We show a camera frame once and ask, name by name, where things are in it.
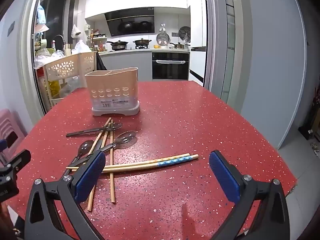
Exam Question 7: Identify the black built-in oven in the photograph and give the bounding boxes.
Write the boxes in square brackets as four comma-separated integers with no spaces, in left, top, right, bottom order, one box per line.
[152,52,190,81]

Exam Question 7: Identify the white hanging plastic bag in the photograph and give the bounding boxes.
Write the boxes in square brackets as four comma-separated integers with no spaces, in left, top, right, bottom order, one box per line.
[71,24,82,38]

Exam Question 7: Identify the black handled metal spoon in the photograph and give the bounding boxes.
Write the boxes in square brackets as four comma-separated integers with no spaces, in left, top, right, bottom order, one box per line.
[66,122,123,138]
[64,140,95,178]
[72,130,137,167]

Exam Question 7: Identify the black wok with lid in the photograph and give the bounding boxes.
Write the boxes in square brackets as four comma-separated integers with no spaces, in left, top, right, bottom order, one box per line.
[106,40,129,51]
[132,38,152,48]

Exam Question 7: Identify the beige plastic utensil holder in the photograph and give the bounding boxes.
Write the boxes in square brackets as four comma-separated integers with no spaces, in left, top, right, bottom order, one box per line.
[84,67,141,117]

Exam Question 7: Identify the plain bamboo chopstick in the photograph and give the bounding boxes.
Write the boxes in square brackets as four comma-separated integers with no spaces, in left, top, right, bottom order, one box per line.
[109,119,116,204]
[86,124,109,212]
[87,117,112,155]

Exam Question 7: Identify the black range hood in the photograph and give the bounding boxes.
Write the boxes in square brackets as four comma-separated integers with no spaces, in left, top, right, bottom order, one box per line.
[104,8,155,37]

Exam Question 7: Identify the white refrigerator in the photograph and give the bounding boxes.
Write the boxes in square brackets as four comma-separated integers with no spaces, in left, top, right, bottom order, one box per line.
[186,0,208,85]

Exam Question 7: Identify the small steel pot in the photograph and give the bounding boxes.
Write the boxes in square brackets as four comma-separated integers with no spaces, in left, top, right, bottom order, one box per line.
[169,42,190,50]

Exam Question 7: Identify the pink plastic stool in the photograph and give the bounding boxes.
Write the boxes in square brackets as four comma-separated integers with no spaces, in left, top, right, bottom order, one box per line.
[0,109,28,165]

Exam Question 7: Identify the hanging metal strainer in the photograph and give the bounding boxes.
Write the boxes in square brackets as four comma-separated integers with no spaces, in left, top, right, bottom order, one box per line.
[156,33,170,46]

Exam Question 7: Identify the hanging plastic packets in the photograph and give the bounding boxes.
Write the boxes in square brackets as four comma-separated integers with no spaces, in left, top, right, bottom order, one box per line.
[35,4,49,33]

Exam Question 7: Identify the black hanging cloth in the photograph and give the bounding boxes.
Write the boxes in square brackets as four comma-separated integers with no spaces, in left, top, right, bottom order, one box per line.
[96,52,108,71]

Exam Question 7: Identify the sliding door frame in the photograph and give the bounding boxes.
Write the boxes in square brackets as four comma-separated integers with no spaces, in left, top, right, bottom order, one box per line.
[204,0,240,103]

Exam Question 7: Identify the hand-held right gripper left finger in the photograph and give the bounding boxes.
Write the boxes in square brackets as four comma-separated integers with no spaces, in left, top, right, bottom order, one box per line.
[24,151,107,240]

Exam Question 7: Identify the blue patterned bamboo chopstick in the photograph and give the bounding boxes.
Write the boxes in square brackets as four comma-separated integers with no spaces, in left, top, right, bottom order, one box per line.
[66,153,190,170]
[71,155,199,173]

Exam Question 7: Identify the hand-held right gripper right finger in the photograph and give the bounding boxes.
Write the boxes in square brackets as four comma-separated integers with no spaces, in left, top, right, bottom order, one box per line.
[209,150,292,240]

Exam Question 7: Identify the black kitchen faucet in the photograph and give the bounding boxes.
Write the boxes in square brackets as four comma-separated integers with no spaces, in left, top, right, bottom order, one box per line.
[51,35,66,50]

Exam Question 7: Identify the gold foil bag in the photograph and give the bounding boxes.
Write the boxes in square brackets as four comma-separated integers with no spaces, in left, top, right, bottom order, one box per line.
[49,80,62,99]

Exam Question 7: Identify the grey lower cabinets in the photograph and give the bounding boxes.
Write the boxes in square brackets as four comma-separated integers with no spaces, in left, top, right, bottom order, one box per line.
[100,51,153,82]

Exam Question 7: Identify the hanging round metal rack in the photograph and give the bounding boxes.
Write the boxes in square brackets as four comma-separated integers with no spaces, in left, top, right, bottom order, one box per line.
[179,27,192,43]

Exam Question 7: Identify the crumpled clear plastic bag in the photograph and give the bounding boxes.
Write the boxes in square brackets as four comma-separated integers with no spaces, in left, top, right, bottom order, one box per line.
[34,49,66,70]

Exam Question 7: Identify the white spice rack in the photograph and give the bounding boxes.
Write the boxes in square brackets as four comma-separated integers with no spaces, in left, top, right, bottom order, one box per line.
[87,29,108,53]

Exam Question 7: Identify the beige perforated storage rack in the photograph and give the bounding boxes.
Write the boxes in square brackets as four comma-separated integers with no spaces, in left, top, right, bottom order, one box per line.
[44,51,97,108]

